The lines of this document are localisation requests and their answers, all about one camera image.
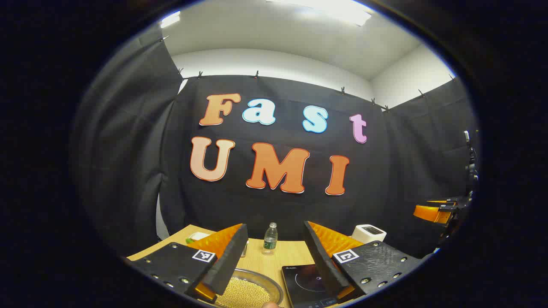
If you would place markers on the large ceiling light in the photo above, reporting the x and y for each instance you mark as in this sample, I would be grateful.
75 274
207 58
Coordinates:
338 9

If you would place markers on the pile of yellow soybeans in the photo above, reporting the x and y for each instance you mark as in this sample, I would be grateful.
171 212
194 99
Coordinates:
244 293

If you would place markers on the sandwich with lettuce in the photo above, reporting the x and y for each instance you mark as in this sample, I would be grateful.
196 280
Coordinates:
195 238

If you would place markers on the stainless steel pot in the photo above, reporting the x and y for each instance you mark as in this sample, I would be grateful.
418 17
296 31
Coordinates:
265 278

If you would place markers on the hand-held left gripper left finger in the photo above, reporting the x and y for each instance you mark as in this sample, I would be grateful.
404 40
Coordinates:
229 261

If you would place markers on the white toaster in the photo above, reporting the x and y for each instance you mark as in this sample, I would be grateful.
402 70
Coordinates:
368 234

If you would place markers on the clear plastic water bottle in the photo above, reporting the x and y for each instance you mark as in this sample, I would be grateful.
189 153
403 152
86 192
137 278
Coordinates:
270 239

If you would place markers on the small ceiling light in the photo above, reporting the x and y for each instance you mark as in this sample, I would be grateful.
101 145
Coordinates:
170 19

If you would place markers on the black backdrop cloth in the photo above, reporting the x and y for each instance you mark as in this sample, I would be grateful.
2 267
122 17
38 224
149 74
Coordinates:
274 205

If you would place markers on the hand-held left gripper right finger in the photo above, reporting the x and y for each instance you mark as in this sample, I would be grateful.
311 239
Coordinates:
325 265

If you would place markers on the black induction cooktop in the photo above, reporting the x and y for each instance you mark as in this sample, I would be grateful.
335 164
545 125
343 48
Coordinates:
306 284

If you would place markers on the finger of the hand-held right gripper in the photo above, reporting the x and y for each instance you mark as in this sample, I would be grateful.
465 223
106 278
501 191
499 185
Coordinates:
430 211

